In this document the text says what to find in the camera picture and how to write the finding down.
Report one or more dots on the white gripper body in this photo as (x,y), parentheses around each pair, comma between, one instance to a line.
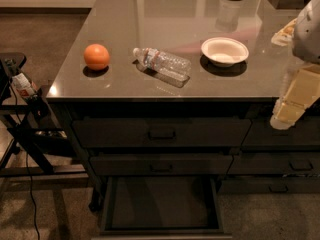
(308,34)

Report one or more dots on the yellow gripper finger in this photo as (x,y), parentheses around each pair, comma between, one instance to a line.
(284,36)
(302,90)

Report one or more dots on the orange fruit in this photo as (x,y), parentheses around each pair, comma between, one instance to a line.
(96,57)

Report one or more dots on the top right drawer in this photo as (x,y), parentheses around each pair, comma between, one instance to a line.
(304,135)

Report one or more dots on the middle right drawer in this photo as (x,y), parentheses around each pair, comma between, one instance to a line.
(276,163)

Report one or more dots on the bottom right drawer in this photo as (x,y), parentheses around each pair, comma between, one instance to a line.
(274,186)

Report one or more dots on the middle left drawer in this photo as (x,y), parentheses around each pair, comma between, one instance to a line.
(161,164)

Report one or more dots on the open bottom left drawer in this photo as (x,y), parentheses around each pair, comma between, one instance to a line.
(161,205)

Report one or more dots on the top left drawer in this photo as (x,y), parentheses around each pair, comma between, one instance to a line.
(160,132)

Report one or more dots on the white paper bowl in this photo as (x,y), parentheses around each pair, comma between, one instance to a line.
(224,52)

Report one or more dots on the clear plastic water bottle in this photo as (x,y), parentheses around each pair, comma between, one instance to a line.
(164,63)

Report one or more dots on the small bottle on stand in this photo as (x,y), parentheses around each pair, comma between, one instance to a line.
(25,87)

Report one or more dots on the black side stand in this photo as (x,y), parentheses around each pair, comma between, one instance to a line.
(29,123)

